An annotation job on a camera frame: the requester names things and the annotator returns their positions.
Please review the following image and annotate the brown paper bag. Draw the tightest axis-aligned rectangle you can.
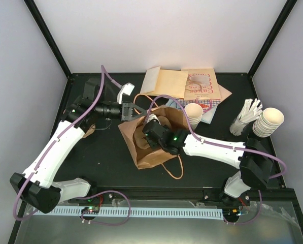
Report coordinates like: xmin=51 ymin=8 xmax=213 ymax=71
xmin=118 ymin=104 xmax=188 ymax=179

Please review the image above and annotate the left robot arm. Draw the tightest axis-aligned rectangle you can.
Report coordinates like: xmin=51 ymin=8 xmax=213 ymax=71
xmin=10 ymin=78 xmax=147 ymax=214

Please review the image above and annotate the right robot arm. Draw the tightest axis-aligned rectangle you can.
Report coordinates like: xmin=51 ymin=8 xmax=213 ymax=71
xmin=142 ymin=119 xmax=273 ymax=206

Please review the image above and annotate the brown cardboard cup carrier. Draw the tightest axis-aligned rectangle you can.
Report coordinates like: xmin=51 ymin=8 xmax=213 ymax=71
xmin=82 ymin=124 xmax=96 ymax=138

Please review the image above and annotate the yellow padded envelope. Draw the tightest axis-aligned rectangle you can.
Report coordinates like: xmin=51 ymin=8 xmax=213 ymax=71
xmin=140 ymin=66 xmax=188 ymax=98

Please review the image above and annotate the white paper cup stack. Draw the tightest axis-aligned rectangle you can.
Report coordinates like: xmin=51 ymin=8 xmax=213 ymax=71
xmin=184 ymin=103 xmax=203 ymax=131

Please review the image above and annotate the blue checkered paper bag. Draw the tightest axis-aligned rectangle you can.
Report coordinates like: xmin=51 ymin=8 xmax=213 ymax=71
xmin=178 ymin=99 xmax=222 ymax=113

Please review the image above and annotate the cakes printed paper bag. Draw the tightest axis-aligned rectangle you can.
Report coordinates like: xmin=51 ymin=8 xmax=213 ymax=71
xmin=181 ymin=68 xmax=221 ymax=100

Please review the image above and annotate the tan flat paper bag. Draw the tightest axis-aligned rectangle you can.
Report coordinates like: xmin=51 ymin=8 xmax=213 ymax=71
xmin=219 ymin=85 xmax=232 ymax=102

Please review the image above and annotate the jar of white stirrers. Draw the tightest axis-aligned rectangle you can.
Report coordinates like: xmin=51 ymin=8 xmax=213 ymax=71
xmin=229 ymin=99 xmax=263 ymax=136

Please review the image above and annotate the white lid stack on sleeve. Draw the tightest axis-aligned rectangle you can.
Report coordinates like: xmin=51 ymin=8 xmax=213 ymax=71
xmin=252 ymin=107 xmax=285 ymax=138

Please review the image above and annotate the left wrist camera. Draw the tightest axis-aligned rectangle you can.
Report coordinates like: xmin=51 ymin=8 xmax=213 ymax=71
xmin=117 ymin=83 xmax=135 ymax=104

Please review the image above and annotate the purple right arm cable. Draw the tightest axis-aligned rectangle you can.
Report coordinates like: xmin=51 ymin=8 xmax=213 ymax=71
xmin=146 ymin=95 xmax=287 ymax=226

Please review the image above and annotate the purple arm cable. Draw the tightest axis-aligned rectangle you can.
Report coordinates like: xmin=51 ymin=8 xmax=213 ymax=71
xmin=146 ymin=95 xmax=287 ymax=226
xmin=13 ymin=65 xmax=131 ymax=226

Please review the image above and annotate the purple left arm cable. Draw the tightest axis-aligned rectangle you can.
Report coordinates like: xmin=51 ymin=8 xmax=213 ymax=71
xmin=13 ymin=65 xmax=131 ymax=226

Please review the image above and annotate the light blue cable duct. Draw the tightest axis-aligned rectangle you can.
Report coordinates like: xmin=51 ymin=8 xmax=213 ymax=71
xmin=49 ymin=205 xmax=224 ymax=221

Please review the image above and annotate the black frame post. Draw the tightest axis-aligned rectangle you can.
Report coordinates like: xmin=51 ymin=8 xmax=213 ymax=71
xmin=24 ymin=0 xmax=72 ymax=78
xmin=248 ymin=0 xmax=297 ymax=79

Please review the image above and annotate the right black frame post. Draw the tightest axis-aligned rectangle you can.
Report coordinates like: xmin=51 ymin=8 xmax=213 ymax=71
xmin=248 ymin=0 xmax=297 ymax=79

